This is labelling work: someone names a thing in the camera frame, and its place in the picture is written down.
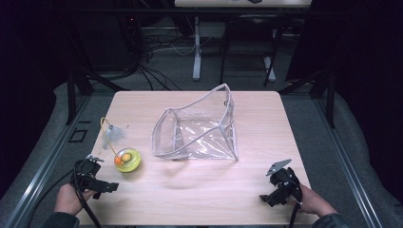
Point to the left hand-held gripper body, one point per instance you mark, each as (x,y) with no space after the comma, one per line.
(85,172)

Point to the black chair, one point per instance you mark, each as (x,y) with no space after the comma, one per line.
(253,22)

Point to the white desk leg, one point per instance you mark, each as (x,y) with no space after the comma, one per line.
(269,70)
(197,63)

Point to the yellow cat toy with feather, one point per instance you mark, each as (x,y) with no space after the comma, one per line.
(128,161)

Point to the black metal stand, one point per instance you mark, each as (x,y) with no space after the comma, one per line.
(330,95)
(71,95)

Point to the black tape square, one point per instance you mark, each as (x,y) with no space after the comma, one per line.
(70,135)

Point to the person's right hand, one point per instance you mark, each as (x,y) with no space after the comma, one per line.
(313,202)

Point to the aluminium rail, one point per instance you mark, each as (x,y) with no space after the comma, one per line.
(348,158)
(47,158)

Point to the black tape strip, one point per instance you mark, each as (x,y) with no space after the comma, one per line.
(84,122)

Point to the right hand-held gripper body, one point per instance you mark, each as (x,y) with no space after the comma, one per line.
(285,182)

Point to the clear plastic zipper pouch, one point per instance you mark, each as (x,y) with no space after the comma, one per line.
(202,139)

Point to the person's left hand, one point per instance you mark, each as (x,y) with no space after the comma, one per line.
(68,201)

